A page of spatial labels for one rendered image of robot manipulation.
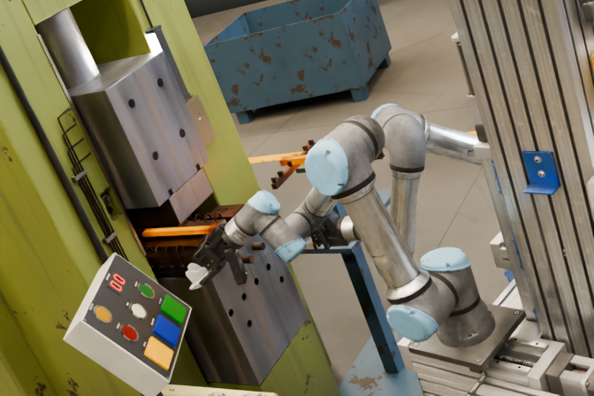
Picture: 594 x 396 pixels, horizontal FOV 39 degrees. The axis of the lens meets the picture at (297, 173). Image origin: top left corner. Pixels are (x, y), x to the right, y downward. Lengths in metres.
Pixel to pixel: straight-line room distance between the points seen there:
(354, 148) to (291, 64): 4.67
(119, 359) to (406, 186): 0.87
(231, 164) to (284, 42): 3.42
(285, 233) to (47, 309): 0.94
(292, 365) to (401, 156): 1.10
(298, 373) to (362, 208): 1.31
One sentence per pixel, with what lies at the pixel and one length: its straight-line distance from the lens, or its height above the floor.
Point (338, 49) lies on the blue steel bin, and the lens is 6.34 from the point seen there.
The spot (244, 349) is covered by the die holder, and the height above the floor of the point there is 0.62.
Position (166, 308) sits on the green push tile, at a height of 1.03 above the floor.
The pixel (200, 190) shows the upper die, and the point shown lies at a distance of 2.77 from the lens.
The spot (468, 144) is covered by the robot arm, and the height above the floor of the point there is 1.12.
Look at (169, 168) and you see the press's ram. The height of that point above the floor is 1.27.
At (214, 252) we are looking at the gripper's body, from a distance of 2.28.
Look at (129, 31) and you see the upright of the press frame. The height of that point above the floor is 1.65.
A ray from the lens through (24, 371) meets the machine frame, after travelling 3.04.
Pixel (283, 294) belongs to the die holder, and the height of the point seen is 0.63.
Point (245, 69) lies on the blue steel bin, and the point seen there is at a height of 0.46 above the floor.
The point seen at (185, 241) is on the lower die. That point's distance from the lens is 2.84.
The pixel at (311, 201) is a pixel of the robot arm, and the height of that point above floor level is 1.21.
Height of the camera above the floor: 2.12
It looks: 22 degrees down
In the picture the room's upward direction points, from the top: 21 degrees counter-clockwise
